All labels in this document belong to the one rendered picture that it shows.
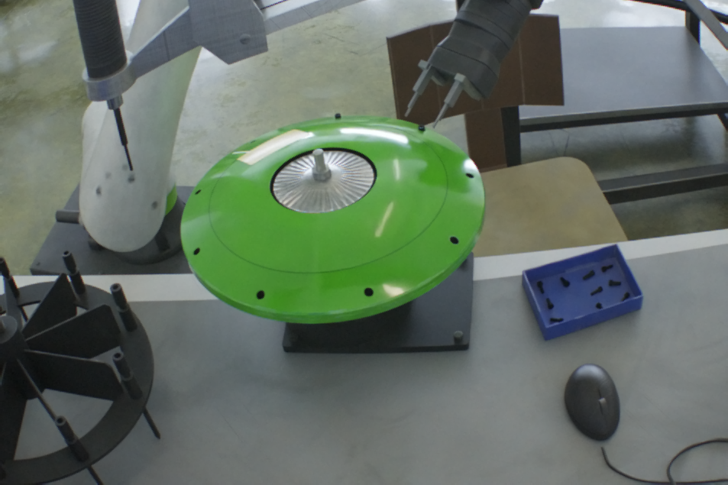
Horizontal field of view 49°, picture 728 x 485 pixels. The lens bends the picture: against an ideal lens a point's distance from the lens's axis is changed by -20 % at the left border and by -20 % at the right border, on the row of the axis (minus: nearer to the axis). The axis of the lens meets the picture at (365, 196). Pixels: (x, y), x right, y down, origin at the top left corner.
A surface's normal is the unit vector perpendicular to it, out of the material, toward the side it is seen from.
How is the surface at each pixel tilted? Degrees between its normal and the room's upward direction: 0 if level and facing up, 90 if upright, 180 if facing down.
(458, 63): 35
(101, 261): 0
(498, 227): 0
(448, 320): 0
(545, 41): 90
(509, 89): 90
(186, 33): 90
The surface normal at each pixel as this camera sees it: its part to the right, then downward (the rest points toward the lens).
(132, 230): 0.48, 0.51
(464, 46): -0.46, -0.40
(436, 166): 0.24, -0.80
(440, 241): 0.22, -0.60
